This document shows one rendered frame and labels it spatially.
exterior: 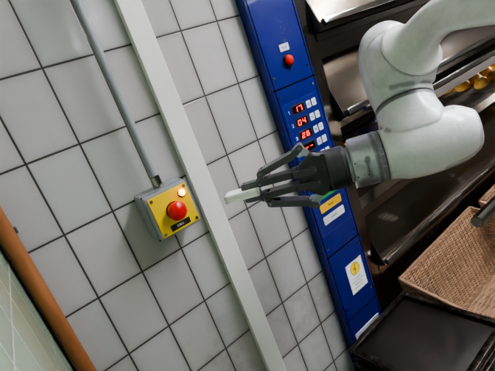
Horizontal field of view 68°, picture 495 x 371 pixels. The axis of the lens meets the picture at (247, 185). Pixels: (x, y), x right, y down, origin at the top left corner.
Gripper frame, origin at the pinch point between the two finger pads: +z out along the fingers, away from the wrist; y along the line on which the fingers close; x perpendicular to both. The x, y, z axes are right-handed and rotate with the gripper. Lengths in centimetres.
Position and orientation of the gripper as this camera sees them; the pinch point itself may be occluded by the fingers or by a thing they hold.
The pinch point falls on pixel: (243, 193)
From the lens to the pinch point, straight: 70.7
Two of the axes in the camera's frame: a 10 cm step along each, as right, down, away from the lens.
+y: 3.3, 9.0, 2.8
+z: -9.3, 2.6, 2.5
